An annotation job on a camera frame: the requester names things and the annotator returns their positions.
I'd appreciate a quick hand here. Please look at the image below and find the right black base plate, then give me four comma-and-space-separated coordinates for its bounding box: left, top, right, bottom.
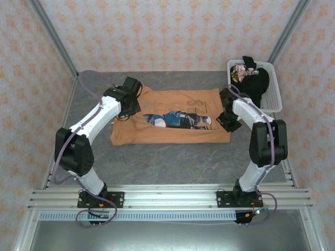
216, 190, 264, 209

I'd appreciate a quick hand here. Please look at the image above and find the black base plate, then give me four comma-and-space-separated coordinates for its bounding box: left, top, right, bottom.
77, 191, 125, 209
216, 190, 264, 209

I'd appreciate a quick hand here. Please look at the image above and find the aluminium mounting rail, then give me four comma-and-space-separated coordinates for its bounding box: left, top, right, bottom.
27, 184, 314, 210

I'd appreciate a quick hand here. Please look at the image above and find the white plastic laundry basket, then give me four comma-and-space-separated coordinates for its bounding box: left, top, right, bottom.
226, 59, 283, 113

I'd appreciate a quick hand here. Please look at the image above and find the orange printed t-shirt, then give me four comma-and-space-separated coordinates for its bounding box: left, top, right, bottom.
109, 85, 231, 146

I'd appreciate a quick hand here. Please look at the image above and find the aluminium corner post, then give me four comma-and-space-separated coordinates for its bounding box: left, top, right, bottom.
268, 0, 312, 66
27, 0, 80, 81

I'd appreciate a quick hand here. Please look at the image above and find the slotted grey cable duct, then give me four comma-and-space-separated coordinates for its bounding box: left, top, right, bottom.
39, 211, 238, 222

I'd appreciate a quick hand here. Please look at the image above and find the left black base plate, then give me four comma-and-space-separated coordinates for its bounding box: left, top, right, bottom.
77, 191, 125, 209

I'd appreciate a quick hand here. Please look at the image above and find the small circuit board with LED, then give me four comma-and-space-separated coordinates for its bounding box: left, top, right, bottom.
245, 208, 268, 218

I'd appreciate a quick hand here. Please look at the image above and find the black t-shirt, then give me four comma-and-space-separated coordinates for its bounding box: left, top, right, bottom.
234, 69, 271, 108

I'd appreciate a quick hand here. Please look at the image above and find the floral patterned garment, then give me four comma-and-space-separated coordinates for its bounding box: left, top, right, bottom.
230, 64, 259, 84

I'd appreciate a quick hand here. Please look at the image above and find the small black garment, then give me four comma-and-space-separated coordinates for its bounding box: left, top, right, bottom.
242, 55, 259, 71

